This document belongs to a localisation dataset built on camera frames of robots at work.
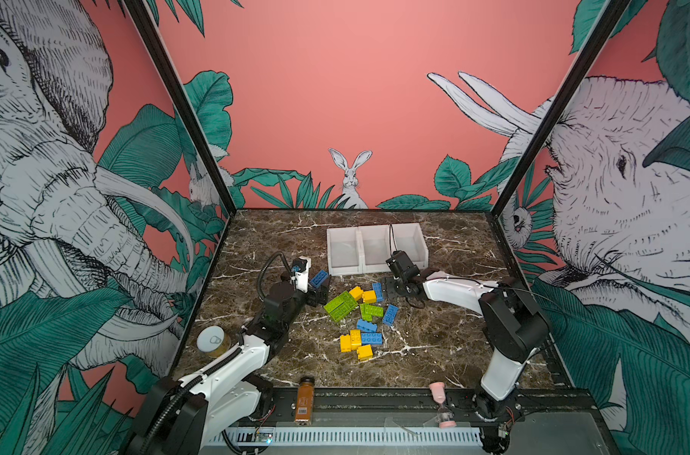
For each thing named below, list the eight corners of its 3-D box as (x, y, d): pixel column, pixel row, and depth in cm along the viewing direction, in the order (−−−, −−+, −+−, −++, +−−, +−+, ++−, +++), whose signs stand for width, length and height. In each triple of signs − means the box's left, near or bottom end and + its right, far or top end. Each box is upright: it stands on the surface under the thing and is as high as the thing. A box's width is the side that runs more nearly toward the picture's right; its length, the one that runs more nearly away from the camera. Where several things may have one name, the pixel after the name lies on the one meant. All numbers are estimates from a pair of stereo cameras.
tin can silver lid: (202, 357, 84) (191, 349, 78) (209, 335, 88) (200, 326, 82) (227, 357, 84) (218, 350, 78) (233, 335, 88) (225, 326, 82)
